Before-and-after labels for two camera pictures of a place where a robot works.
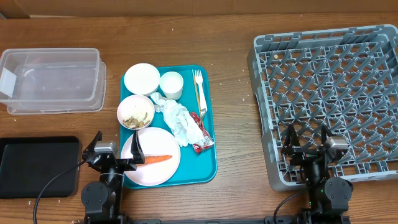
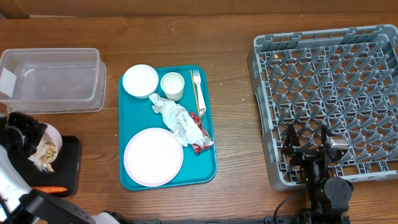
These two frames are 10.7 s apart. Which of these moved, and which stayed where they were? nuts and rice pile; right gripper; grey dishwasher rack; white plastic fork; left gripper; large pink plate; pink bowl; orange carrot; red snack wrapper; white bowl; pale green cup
Moved: nuts and rice pile; left gripper; pink bowl; orange carrot
Stayed: white bowl; white plastic fork; grey dishwasher rack; right gripper; pale green cup; large pink plate; red snack wrapper
